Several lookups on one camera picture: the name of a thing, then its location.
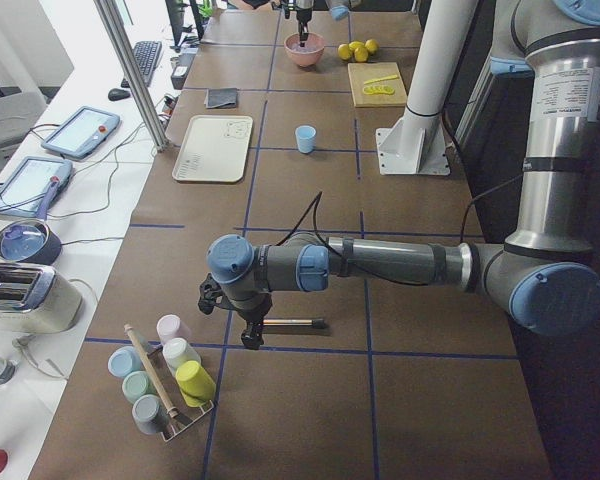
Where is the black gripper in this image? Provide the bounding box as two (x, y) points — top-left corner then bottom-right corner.
(282, 0), (314, 25)
(198, 273), (272, 350)

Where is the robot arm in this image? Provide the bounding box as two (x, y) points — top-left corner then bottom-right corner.
(280, 0), (357, 24)
(198, 1), (600, 350)

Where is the pink upturned cup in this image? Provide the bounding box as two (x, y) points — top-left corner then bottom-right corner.
(156, 314), (192, 344)

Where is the white upturned cup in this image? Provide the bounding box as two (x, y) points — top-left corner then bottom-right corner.
(162, 337), (202, 376)

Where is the yellow upturned cup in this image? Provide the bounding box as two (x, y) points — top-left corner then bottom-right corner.
(175, 360), (216, 407)

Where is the light blue paper cup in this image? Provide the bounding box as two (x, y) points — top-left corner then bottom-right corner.
(295, 125), (317, 154)

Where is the blue upturned cup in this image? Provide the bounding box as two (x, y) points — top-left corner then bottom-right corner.
(107, 345), (143, 379)

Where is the green upturned cup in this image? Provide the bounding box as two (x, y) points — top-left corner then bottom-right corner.
(122, 370), (157, 404)

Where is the grey upturned cup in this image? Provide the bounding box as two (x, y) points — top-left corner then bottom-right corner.
(132, 394), (169, 435)

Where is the pink bowl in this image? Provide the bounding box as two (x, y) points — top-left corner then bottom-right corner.
(284, 33), (325, 67)

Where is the whole yellow lemon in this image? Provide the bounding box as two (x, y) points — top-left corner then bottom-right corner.
(364, 39), (379, 55)
(348, 41), (365, 52)
(337, 44), (352, 60)
(353, 46), (369, 63)

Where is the steel muddler rod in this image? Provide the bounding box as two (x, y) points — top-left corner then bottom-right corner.
(264, 318), (327, 330)

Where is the wooden cutting board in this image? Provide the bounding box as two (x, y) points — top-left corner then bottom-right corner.
(348, 62), (407, 108)

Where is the yellow plastic knife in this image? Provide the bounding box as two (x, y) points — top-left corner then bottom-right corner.
(363, 74), (399, 85)

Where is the grey folded cloth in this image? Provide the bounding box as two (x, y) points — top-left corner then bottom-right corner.
(205, 88), (238, 109)

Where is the wooden stick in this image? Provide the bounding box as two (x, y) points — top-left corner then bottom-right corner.
(124, 324), (179, 419)

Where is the white bear tray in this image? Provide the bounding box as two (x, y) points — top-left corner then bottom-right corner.
(172, 115), (253, 183)

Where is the black keyboard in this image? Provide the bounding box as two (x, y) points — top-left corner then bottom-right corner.
(133, 41), (162, 86)

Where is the black computer mouse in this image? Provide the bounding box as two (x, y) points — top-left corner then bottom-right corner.
(107, 88), (131, 102)

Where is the cream toaster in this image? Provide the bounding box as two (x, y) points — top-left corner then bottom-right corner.
(0, 262), (82, 334)

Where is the blue saucepan with lid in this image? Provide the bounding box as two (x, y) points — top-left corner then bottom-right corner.
(0, 176), (62, 265)

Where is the teach pendant tablet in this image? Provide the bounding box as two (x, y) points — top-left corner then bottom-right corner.
(41, 106), (121, 159)
(0, 157), (73, 218)

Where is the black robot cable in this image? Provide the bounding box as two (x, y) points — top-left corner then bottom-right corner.
(277, 189), (434, 287)

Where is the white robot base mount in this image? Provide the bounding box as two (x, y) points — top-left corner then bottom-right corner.
(376, 0), (478, 176)

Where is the aluminium frame post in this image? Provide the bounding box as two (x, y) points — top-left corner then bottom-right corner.
(94, 0), (169, 152)

